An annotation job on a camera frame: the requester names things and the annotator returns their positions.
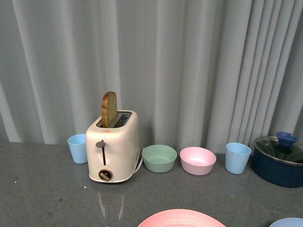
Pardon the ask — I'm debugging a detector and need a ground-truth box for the light blue plate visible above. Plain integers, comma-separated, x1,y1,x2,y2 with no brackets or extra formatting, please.
269,218,303,227

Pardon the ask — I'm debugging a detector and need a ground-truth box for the glass lid blue knob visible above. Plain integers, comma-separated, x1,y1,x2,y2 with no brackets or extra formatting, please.
254,136,303,165

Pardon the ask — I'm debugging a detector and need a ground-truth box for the cream white toaster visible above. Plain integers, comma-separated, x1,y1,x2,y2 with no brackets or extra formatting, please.
86,110,141,183

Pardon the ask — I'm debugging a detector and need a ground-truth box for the brown bread slice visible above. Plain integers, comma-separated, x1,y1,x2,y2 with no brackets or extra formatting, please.
101,91,117,128

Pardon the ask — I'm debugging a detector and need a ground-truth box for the pink plate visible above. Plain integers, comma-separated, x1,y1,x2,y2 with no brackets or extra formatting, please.
138,209,225,227

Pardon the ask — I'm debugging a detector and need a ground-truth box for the light blue cup left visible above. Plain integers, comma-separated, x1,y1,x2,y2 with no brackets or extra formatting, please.
68,134,88,164

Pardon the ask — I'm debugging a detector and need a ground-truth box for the light blue cup right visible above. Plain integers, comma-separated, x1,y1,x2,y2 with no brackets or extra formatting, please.
225,142,251,175

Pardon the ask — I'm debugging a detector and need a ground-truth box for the pink bowl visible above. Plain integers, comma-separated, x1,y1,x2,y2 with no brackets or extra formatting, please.
179,147,216,175

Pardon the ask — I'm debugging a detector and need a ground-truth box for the white toaster cable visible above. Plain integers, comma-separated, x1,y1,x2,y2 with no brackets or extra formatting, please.
133,148,144,175

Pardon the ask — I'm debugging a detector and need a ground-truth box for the green bowl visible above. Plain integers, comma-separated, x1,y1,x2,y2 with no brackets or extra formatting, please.
142,145,178,173

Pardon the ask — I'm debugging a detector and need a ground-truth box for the light blue cup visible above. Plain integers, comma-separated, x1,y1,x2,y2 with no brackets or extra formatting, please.
225,142,251,175
68,134,88,164

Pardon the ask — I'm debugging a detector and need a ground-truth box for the dark blue pot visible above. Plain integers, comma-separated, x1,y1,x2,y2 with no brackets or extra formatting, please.
251,148,303,188

